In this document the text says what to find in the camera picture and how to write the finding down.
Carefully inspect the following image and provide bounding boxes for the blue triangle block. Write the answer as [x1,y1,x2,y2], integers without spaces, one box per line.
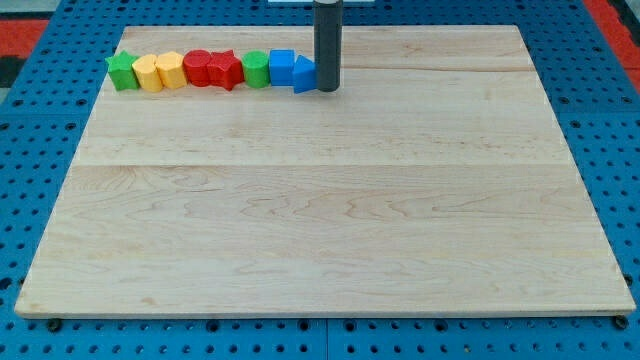
[292,55,316,94]

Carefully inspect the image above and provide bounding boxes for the light wooden board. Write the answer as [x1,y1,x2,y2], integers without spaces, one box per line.
[15,25,636,319]

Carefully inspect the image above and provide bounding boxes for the blue cube block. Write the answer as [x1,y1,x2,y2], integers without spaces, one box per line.
[269,49,295,86]

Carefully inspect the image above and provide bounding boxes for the green cylinder block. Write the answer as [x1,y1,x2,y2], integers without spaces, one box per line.
[242,50,270,88]

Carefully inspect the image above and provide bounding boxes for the red star block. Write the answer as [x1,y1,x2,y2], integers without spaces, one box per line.
[207,50,244,91]

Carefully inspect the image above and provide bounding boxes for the red cylinder block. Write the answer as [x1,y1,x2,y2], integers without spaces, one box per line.
[183,49,211,87]

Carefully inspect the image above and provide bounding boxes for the yellow hexagon block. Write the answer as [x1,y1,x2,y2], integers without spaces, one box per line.
[156,51,188,89]

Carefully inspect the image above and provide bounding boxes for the yellow heart block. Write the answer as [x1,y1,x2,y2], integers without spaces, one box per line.
[132,54,163,93]

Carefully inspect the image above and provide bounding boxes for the green star block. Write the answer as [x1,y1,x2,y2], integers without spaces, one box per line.
[105,51,139,91]

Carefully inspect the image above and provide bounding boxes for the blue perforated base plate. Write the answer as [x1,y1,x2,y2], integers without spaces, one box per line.
[1,0,639,359]

